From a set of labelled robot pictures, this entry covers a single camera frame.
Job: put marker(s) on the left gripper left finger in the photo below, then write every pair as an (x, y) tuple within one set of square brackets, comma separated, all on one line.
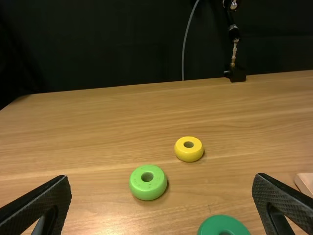
[(61, 195)]

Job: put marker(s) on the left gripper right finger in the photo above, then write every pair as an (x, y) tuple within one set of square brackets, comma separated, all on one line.
[(261, 193)]

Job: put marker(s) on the wooden peg base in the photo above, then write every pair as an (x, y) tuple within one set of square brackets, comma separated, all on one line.
[(304, 182)]

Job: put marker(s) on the black clamp stand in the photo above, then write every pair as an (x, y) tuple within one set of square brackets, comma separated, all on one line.
[(238, 74)]

